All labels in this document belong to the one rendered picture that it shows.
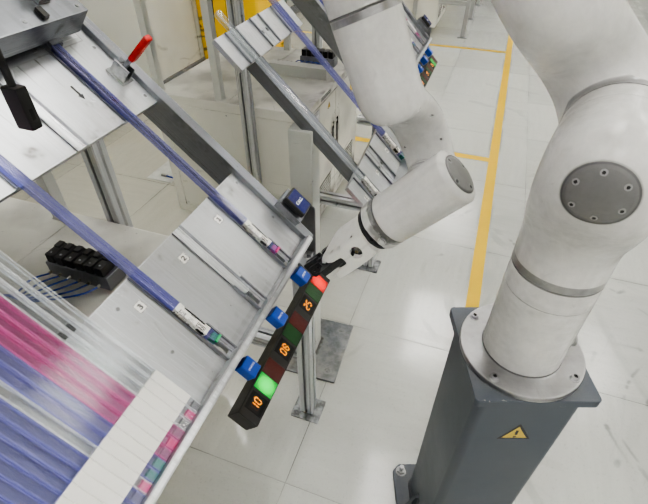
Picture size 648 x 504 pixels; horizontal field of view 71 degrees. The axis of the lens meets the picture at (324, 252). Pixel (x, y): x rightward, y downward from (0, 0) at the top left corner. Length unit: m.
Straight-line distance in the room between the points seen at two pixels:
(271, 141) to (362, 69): 1.21
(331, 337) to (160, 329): 1.03
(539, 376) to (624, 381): 1.08
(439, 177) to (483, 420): 0.40
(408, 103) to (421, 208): 0.14
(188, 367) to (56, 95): 0.46
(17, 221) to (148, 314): 0.73
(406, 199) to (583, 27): 0.28
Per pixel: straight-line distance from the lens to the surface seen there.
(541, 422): 0.84
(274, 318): 0.78
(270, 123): 1.75
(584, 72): 0.59
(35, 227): 1.31
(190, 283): 0.74
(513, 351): 0.73
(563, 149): 0.49
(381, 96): 0.60
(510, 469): 0.98
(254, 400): 0.74
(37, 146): 0.77
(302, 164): 1.12
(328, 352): 1.60
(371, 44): 0.59
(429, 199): 0.64
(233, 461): 1.44
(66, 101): 0.84
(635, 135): 0.49
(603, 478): 1.60
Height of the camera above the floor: 1.29
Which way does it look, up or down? 41 degrees down
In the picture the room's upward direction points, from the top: straight up
